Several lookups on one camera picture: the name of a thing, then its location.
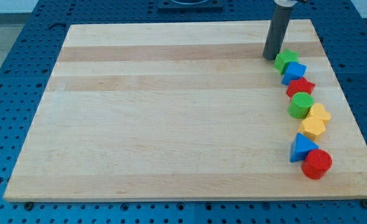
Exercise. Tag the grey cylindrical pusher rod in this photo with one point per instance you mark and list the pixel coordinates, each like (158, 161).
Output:
(277, 30)

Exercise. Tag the light wooden board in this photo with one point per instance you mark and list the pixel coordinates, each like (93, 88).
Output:
(181, 111)

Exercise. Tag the blue cube block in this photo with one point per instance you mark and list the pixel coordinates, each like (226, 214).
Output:
(294, 71)

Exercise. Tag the red star block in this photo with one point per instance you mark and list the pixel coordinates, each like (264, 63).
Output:
(300, 85)

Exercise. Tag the blue triangle block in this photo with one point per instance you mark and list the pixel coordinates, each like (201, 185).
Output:
(300, 147)

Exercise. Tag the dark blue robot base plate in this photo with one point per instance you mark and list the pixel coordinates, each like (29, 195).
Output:
(167, 5)

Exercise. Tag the green star block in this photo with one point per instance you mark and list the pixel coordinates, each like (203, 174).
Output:
(283, 59)

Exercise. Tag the green cylinder block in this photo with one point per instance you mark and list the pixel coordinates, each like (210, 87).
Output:
(300, 104)

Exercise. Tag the yellow heart block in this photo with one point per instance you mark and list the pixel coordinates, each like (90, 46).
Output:
(318, 111)

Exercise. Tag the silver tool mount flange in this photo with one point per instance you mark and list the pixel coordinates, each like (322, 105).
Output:
(289, 3)

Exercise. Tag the yellow hexagon block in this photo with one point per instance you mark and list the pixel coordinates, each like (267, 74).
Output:
(312, 128)

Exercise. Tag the red cylinder block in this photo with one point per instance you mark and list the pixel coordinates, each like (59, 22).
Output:
(316, 164)

